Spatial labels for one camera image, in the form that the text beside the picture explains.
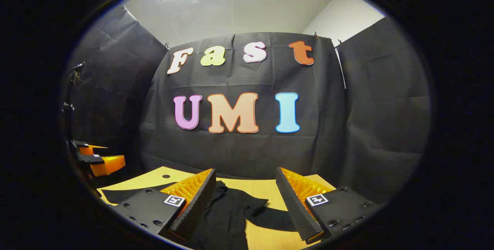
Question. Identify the black backdrop cloth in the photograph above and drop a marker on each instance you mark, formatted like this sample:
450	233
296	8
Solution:
251	153

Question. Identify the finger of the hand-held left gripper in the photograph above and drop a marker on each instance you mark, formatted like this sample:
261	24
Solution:
90	149
108	165

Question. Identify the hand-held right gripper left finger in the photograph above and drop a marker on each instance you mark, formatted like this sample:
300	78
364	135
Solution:
197	207

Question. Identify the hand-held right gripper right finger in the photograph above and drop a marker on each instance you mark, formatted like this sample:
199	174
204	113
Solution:
295	207

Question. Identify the black buttoned shirt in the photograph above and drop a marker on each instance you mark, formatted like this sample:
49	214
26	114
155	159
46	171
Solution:
227	219

